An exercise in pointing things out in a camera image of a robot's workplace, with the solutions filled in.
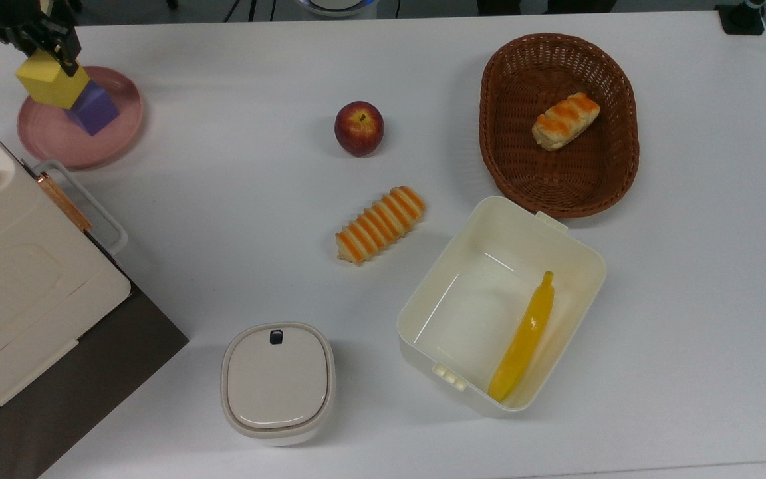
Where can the yellow toy banana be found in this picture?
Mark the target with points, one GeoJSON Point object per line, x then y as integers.
{"type": "Point", "coordinates": [526, 339]}

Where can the brown wicker basket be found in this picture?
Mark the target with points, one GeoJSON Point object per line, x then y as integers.
{"type": "Point", "coordinates": [522, 159]}

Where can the short orange glazed bread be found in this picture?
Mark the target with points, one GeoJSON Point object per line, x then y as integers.
{"type": "Point", "coordinates": [566, 121]}

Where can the copper latch on cooler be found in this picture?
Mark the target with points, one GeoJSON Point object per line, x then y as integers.
{"type": "Point", "coordinates": [64, 201]}

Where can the black tripod legs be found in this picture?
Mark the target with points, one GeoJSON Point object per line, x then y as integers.
{"type": "Point", "coordinates": [250, 8]}

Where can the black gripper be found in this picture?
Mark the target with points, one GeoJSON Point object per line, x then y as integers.
{"type": "Point", "coordinates": [20, 18]}

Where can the purple cube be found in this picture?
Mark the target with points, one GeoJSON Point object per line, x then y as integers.
{"type": "Point", "coordinates": [96, 110]}

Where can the dark brown cabinet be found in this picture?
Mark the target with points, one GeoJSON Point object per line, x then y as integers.
{"type": "Point", "coordinates": [90, 386]}

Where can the black table clamp mount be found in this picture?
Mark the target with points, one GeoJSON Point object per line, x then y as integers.
{"type": "Point", "coordinates": [742, 16]}

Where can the white open plastic bin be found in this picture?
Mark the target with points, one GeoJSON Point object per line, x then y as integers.
{"type": "Point", "coordinates": [469, 313]}

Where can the small white lidded trash can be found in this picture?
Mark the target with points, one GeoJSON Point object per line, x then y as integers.
{"type": "Point", "coordinates": [276, 382]}

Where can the red apple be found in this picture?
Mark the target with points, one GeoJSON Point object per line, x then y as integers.
{"type": "Point", "coordinates": [359, 130]}

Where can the large white cooler box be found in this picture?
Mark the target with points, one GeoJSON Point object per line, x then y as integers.
{"type": "Point", "coordinates": [17, 286]}

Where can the pink plate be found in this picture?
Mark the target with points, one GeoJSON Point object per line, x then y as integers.
{"type": "Point", "coordinates": [57, 143]}

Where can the yellow cube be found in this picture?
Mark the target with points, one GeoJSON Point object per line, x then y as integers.
{"type": "Point", "coordinates": [50, 86]}

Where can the long orange striped bread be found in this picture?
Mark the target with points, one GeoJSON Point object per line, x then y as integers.
{"type": "Point", "coordinates": [380, 225]}

